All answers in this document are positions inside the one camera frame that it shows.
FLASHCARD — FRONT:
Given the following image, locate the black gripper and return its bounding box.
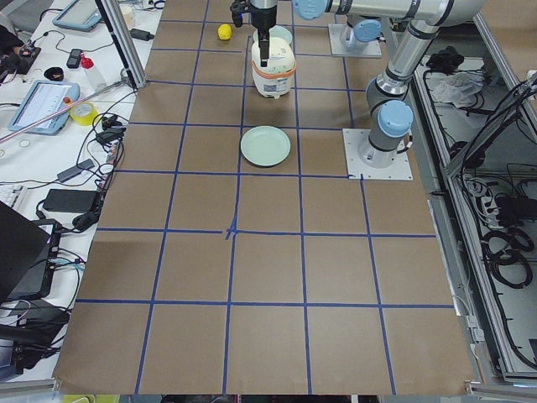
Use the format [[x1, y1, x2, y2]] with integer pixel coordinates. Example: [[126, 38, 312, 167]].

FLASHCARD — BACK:
[[251, 0, 277, 67]]

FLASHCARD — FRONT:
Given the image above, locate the white rice cooker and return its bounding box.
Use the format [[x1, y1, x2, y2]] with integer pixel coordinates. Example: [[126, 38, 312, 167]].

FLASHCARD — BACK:
[[252, 37, 296, 99]]

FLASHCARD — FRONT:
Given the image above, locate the green plate right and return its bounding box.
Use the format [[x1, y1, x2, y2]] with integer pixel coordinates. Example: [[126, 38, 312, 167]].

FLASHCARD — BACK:
[[269, 25, 293, 45]]

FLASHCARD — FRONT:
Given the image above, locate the green plate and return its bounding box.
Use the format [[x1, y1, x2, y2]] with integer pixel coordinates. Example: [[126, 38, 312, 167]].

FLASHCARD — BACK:
[[240, 126, 291, 167], [269, 25, 293, 45]]

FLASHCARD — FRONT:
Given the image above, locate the yellow lemon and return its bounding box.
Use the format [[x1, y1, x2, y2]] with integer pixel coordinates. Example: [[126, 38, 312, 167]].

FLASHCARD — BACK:
[[217, 24, 232, 41]]

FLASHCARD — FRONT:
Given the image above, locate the green plate left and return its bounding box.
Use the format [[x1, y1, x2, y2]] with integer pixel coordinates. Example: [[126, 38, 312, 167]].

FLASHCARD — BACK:
[[240, 126, 291, 167]]

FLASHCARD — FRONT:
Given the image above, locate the black laptop power adapter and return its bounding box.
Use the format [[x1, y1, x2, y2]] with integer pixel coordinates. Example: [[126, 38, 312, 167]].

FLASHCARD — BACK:
[[129, 28, 154, 41]]

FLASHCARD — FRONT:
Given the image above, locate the white paper cup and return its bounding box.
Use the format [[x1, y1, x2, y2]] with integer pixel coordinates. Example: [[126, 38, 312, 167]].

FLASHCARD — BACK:
[[120, 4, 135, 29]]

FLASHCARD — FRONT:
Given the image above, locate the metal rod stand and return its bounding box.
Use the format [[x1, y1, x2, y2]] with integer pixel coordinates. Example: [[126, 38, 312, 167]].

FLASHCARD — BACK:
[[1, 79, 126, 143]]

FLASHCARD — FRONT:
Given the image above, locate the red cap squeeze bottle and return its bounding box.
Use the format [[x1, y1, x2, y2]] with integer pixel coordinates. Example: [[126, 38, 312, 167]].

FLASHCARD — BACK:
[[81, 53, 106, 92]]

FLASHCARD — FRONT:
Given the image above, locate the blue teach pendant far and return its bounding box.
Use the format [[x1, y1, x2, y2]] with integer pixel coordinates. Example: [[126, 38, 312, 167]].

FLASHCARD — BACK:
[[53, 0, 102, 32]]

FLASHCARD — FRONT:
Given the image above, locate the blue teach pendant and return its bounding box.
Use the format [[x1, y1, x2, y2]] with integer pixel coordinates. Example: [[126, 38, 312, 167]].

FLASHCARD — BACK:
[[8, 80, 81, 135], [53, 0, 102, 32]]

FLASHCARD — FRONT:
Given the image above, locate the black remote phone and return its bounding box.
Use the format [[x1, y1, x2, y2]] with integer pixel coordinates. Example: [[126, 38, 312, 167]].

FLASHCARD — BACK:
[[66, 49, 82, 69]]

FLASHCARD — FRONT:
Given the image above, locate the yellow tape roll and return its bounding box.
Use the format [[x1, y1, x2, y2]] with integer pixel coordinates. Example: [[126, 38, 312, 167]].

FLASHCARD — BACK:
[[70, 102, 98, 127]]

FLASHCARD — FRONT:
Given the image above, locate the white rag cloth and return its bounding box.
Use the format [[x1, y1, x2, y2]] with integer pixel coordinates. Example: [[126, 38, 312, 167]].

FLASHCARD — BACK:
[[431, 72, 484, 108]]

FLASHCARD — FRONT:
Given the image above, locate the small black round cup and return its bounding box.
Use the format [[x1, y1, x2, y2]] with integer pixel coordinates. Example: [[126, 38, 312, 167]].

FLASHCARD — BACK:
[[44, 66, 65, 81]]

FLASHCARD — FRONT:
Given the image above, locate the blue teach pendant near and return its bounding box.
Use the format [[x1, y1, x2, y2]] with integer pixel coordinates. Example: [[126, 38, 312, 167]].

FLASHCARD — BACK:
[[8, 80, 81, 135]]

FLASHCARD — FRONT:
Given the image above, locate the black monitor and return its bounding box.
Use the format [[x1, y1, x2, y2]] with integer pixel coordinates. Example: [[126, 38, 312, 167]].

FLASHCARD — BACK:
[[1, 202, 50, 301]]

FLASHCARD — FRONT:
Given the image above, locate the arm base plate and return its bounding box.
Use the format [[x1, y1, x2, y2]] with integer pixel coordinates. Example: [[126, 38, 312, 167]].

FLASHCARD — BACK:
[[328, 24, 382, 59], [342, 128, 413, 181]]

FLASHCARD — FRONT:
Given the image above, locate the aluminium frame post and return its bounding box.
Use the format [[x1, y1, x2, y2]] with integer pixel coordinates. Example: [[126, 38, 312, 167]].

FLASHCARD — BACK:
[[96, 0, 146, 90]]

